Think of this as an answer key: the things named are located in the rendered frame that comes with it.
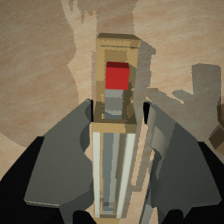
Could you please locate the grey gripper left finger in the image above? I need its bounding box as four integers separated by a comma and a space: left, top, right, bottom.
0, 99, 94, 224

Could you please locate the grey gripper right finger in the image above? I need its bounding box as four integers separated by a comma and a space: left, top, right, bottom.
143, 101, 224, 224

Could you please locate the red cube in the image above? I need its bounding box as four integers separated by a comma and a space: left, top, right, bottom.
105, 62, 130, 90

